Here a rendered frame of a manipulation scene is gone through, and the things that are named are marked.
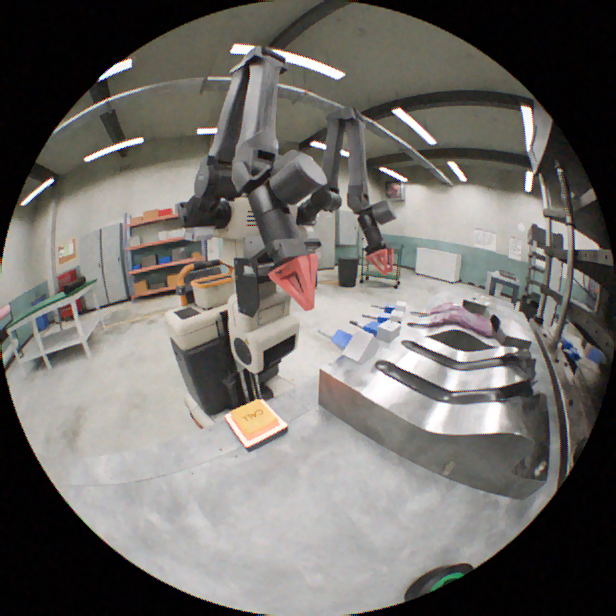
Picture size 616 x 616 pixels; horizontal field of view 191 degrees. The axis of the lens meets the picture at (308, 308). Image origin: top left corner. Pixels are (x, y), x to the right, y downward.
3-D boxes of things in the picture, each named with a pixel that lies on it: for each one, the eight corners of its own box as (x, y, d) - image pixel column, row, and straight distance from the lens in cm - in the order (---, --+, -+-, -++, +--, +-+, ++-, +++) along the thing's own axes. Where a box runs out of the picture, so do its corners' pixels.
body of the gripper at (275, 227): (325, 248, 34) (308, 209, 36) (279, 253, 25) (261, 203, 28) (296, 263, 37) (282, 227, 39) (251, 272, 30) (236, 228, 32)
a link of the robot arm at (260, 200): (265, 200, 40) (239, 198, 36) (290, 178, 36) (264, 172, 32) (277, 231, 37) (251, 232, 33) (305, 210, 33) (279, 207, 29)
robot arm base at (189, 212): (214, 204, 64) (176, 206, 59) (225, 183, 59) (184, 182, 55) (222, 225, 58) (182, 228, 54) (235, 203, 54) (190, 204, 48)
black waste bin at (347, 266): (332, 284, 471) (332, 257, 460) (347, 282, 502) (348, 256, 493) (346, 289, 437) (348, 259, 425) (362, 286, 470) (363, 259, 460)
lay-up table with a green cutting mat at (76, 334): (40, 351, 548) (27, 302, 537) (108, 328, 411) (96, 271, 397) (22, 379, 481) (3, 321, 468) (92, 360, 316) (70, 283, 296)
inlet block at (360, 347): (306, 335, 43) (320, 314, 44) (317, 345, 47) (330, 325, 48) (357, 361, 35) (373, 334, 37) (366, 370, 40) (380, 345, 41)
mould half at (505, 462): (317, 403, 41) (319, 344, 33) (386, 353, 59) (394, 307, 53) (523, 500, 47) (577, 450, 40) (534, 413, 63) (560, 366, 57)
